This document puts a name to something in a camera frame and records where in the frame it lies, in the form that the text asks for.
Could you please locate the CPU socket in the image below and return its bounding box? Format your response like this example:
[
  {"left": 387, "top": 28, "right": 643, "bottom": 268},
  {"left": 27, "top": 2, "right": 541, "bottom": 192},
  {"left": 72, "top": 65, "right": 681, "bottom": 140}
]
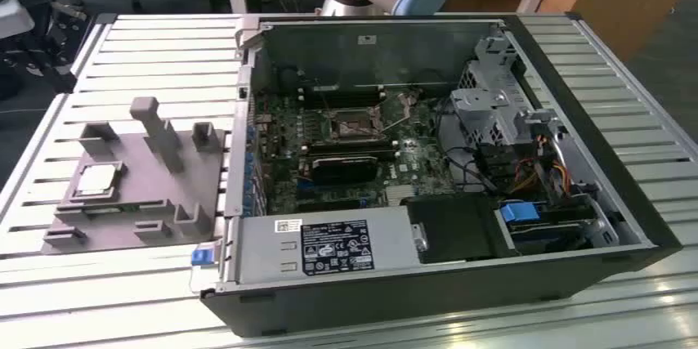
[{"left": 324, "top": 106, "right": 390, "bottom": 144}]

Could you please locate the silver CPU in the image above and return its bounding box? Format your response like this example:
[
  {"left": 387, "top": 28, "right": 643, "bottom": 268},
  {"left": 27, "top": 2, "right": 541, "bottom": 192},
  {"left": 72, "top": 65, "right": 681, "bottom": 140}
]
[{"left": 74, "top": 163, "right": 123, "bottom": 197}]

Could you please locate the black equipment stand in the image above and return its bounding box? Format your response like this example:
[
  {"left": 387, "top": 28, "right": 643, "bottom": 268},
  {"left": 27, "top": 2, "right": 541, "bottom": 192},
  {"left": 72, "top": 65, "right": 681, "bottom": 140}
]
[{"left": 0, "top": 0, "right": 98, "bottom": 101}]

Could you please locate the blue case latch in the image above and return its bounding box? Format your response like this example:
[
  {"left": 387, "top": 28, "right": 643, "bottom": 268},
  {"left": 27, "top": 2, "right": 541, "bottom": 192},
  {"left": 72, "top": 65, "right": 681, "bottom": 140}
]
[{"left": 191, "top": 244, "right": 218, "bottom": 269}]

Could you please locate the thin wire locking lever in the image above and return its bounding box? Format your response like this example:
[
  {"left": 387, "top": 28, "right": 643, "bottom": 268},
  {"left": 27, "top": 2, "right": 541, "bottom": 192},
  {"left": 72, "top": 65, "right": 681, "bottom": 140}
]
[{"left": 380, "top": 115, "right": 414, "bottom": 132}]

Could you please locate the black open PC case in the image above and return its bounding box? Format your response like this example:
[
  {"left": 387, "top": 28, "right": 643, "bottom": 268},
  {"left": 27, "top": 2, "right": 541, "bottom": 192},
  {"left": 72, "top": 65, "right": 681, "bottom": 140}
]
[{"left": 199, "top": 12, "right": 683, "bottom": 338}]

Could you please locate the coloured wire bundle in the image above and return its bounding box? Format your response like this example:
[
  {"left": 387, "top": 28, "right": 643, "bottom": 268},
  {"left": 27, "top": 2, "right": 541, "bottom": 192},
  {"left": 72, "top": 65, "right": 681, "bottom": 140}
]
[{"left": 515, "top": 156, "right": 574, "bottom": 197}]

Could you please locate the black wire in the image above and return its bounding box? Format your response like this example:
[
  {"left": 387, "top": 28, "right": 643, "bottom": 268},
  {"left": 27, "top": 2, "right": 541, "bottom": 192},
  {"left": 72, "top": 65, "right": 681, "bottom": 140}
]
[{"left": 445, "top": 146, "right": 493, "bottom": 195}]

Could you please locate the green motherboard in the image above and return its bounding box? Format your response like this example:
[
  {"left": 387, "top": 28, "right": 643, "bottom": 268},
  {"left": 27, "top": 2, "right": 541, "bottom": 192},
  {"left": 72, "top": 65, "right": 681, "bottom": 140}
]
[{"left": 248, "top": 66, "right": 475, "bottom": 217}]

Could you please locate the black plastic shroud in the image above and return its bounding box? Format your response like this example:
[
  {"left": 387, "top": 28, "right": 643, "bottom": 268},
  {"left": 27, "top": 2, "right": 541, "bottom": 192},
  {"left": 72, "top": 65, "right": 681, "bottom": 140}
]
[{"left": 402, "top": 195, "right": 518, "bottom": 265}]

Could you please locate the blue disk carrier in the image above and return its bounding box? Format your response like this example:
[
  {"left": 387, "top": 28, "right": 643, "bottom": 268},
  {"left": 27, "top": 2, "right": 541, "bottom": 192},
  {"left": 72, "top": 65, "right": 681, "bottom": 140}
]
[{"left": 498, "top": 200, "right": 542, "bottom": 226}]

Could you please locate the grey parts rack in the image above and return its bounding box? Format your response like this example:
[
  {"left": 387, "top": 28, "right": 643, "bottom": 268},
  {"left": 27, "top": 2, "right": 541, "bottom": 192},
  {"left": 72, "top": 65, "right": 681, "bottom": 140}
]
[{"left": 41, "top": 96, "right": 230, "bottom": 256}]

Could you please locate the grey power supply unit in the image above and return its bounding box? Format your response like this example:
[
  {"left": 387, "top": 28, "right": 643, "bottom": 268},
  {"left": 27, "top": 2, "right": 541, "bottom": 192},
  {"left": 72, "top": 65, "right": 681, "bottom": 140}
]
[{"left": 228, "top": 205, "right": 427, "bottom": 284}]

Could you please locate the metal socket cover frame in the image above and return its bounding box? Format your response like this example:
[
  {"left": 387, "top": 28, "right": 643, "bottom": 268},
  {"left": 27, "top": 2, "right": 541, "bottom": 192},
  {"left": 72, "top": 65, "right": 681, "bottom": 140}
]
[{"left": 396, "top": 87, "right": 426, "bottom": 121}]

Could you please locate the silver chipset heatsink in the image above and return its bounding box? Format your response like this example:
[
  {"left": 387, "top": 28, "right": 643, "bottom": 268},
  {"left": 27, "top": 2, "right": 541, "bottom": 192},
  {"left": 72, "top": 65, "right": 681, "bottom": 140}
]
[{"left": 386, "top": 185, "right": 419, "bottom": 203}]

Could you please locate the black RAM slot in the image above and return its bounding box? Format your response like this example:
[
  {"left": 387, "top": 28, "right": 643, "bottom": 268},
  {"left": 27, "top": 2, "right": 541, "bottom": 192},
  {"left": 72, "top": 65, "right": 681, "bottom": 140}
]
[
  {"left": 310, "top": 146, "right": 396, "bottom": 159},
  {"left": 298, "top": 86, "right": 390, "bottom": 99},
  {"left": 308, "top": 140, "right": 395, "bottom": 150},
  {"left": 300, "top": 95, "right": 390, "bottom": 110}
]

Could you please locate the perforated metal disk cage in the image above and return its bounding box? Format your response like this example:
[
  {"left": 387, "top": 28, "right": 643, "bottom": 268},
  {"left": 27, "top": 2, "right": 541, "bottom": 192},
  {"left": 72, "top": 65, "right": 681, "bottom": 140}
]
[{"left": 450, "top": 34, "right": 563, "bottom": 148}]

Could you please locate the metal disk bay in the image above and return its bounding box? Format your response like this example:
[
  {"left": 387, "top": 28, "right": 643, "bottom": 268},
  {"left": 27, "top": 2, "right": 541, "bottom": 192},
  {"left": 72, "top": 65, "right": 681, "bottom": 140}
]
[{"left": 493, "top": 193, "right": 623, "bottom": 256}]

